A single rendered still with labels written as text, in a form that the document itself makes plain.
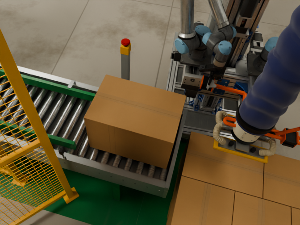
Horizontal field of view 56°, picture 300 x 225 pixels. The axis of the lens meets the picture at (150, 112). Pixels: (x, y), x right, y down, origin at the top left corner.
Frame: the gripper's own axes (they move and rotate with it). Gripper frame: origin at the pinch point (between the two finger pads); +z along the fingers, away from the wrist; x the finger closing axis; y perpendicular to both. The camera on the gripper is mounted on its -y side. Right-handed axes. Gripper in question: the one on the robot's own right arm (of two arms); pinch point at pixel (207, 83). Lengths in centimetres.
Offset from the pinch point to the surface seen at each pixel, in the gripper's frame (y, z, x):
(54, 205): -95, 106, -81
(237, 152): 27.9, 11.5, -39.1
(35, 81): -135, 42, -6
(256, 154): 39, 11, -37
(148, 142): -27, 19, -45
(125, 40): -66, 2, 23
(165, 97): -25.1, 11.0, -12.1
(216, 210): 29, 52, -64
